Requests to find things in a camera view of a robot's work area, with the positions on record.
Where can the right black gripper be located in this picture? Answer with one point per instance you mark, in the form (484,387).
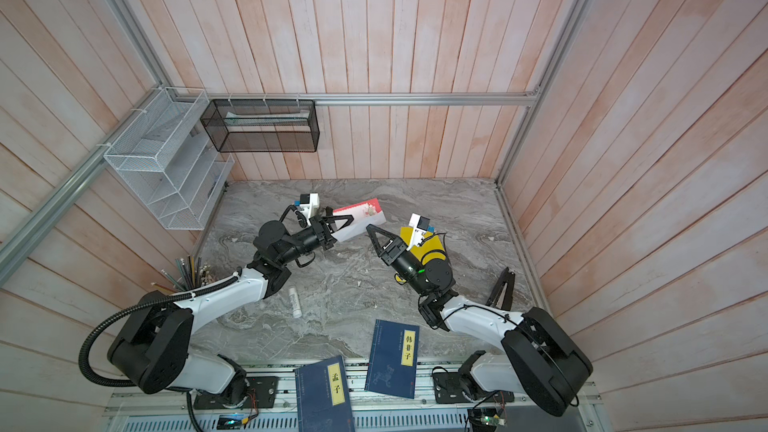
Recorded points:
(394,251)

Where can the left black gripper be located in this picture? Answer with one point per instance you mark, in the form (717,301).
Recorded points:
(324,222)

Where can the red white letter card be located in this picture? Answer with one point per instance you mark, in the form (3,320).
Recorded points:
(365,213)

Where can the yellow envelope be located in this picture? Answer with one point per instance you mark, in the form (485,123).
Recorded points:
(431,249)

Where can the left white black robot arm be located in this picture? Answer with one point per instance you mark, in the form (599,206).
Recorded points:
(152,350)

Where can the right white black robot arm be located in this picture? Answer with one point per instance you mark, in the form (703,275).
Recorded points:
(538,358)

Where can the black mesh basket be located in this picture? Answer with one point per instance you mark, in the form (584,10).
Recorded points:
(262,125)

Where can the blue book on table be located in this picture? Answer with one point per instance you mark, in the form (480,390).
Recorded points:
(393,359)

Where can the pen holder with pencils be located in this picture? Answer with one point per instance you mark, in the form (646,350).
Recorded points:
(189,273)

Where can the aluminium frame rail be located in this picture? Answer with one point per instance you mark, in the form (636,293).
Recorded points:
(393,99)

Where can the blue book on rail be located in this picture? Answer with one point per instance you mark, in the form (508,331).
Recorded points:
(323,402)

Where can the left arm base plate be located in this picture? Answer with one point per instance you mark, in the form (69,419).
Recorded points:
(253,392)

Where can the white wire mesh shelf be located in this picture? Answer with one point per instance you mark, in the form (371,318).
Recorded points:
(169,161)

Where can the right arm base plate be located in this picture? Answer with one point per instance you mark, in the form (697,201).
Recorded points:
(466,386)

